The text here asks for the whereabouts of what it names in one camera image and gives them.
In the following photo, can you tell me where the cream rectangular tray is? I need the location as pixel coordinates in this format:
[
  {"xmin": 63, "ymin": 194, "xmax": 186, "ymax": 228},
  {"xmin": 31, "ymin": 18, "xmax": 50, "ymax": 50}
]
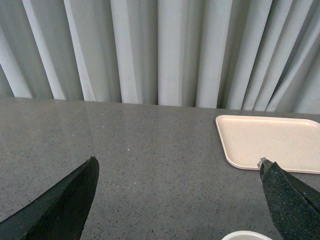
[{"xmin": 215, "ymin": 115, "xmax": 320, "ymax": 175}]

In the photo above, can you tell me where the white smiley mug black handle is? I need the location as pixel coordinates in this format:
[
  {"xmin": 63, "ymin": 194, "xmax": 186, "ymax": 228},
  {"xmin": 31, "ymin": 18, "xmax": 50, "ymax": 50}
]
[{"xmin": 222, "ymin": 230, "xmax": 272, "ymax": 240}]

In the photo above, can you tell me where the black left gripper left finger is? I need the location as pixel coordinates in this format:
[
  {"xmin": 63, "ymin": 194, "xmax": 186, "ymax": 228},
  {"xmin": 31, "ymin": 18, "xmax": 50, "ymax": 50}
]
[{"xmin": 0, "ymin": 157, "xmax": 100, "ymax": 240}]

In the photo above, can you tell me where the grey-white curtain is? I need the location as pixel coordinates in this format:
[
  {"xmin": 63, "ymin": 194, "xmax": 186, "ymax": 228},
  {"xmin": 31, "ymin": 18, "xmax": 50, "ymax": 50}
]
[{"xmin": 0, "ymin": 0, "xmax": 320, "ymax": 114}]

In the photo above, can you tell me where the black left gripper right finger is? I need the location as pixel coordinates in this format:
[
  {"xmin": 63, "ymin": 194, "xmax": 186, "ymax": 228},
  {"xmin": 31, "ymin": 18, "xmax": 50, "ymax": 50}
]
[{"xmin": 257, "ymin": 157, "xmax": 320, "ymax": 240}]

